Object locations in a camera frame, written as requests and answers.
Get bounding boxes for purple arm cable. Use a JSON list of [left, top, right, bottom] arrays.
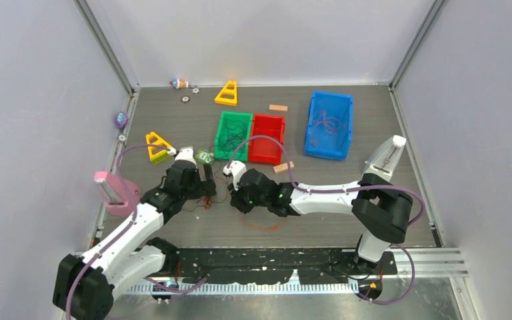
[[65, 144, 182, 320], [227, 135, 426, 308]]

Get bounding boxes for yellow triangle block near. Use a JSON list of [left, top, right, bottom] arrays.
[[145, 131, 177, 165]]

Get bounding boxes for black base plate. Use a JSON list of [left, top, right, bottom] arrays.
[[155, 247, 397, 285]]

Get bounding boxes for yellow triangle block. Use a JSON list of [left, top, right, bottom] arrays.
[[214, 81, 238, 107], [145, 131, 177, 165]]

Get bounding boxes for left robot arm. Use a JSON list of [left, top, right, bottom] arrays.
[[52, 160, 216, 319]]

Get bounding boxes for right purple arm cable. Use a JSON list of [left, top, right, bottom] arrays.
[[227, 135, 426, 308]]

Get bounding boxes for white grey stand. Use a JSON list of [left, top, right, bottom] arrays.
[[363, 135, 407, 182]]

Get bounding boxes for red plastic bin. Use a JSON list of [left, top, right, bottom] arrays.
[[248, 114, 285, 165]]

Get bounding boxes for purple toy tile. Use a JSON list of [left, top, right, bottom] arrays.
[[114, 111, 129, 129]]

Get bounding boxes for green owl toy tile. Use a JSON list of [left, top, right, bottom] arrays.
[[195, 149, 215, 165]]

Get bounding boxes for blue plastic bin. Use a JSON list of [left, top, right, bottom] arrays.
[[303, 91, 354, 161]]

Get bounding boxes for wooden block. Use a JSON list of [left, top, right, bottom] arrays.
[[269, 104, 289, 112], [273, 161, 294, 174]]

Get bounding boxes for clown figurine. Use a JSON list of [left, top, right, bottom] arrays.
[[169, 78, 190, 89]]

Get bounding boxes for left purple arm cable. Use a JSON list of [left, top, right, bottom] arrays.
[[65, 144, 182, 320]]

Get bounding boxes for green plastic bin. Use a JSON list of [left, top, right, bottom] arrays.
[[214, 111, 253, 160]]

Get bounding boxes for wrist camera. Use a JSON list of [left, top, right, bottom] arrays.
[[223, 160, 247, 191], [167, 147, 197, 167]]

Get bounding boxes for pink stand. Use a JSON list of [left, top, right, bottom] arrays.
[[93, 171, 141, 217]]

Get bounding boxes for yellow triangle block far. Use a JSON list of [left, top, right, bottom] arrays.
[[214, 81, 238, 107]]

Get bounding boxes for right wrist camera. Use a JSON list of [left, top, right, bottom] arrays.
[[223, 160, 247, 191]]

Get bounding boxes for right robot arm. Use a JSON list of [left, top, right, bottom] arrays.
[[228, 169, 413, 274]]

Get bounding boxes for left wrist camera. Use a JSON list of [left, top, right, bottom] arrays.
[[167, 147, 197, 167]]

